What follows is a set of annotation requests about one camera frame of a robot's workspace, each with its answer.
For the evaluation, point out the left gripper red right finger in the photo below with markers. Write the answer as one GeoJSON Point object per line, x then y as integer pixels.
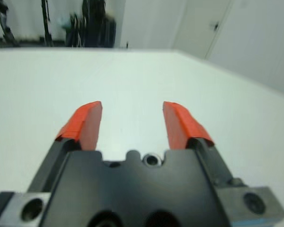
{"type": "Point", "coordinates": [180, 127]}

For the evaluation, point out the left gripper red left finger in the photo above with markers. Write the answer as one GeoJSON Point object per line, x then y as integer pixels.
{"type": "Point", "coordinates": [85, 127]}

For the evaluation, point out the tall black folded machine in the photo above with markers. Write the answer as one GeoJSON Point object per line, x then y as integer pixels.
{"type": "Point", "coordinates": [92, 23]}

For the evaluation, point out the black crane with yellow winch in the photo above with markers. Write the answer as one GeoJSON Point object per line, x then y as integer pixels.
{"type": "Point", "coordinates": [47, 23]}

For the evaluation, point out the silver humanoid robot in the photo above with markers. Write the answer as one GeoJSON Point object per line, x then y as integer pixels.
{"type": "Point", "coordinates": [3, 30]}

